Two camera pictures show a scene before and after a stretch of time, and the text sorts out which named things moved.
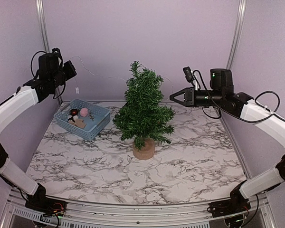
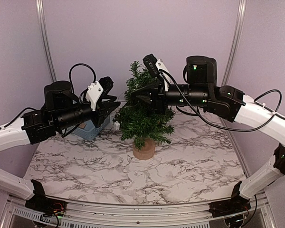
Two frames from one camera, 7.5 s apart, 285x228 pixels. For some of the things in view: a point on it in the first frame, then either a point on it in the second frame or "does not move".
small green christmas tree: x=143 y=118 does not move
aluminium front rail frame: x=16 y=214 does not move
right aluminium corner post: x=236 y=33 does not move
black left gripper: x=71 y=72 -> x=101 y=115
